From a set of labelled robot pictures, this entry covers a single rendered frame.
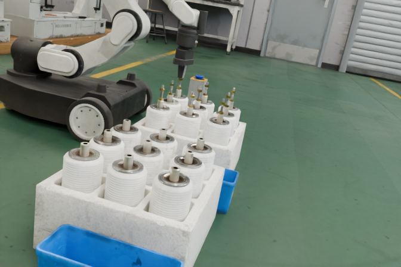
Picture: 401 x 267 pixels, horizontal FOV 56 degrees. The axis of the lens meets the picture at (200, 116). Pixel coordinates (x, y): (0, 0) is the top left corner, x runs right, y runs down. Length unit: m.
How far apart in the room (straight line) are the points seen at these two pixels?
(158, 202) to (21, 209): 0.49
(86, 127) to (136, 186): 0.82
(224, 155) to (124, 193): 0.54
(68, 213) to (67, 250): 0.09
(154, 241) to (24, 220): 0.43
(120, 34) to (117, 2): 0.15
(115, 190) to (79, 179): 0.10
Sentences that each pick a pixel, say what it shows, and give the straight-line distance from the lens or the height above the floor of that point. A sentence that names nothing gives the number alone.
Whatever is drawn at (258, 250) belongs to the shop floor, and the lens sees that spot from 1.18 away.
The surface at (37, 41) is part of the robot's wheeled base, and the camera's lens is 2.04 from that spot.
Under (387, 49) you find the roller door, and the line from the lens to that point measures 6.63.
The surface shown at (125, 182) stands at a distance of 0.91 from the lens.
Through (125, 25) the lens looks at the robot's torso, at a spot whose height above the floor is 0.51.
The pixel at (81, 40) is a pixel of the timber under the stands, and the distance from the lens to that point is 4.54.
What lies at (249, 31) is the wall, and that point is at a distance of 6.50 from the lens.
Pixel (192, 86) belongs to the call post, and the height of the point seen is 0.28.
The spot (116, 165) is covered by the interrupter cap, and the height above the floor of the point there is 0.25.
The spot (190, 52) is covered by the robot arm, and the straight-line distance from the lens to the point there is 1.63.
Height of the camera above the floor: 0.65
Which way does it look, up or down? 16 degrees down
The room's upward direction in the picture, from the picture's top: 10 degrees clockwise
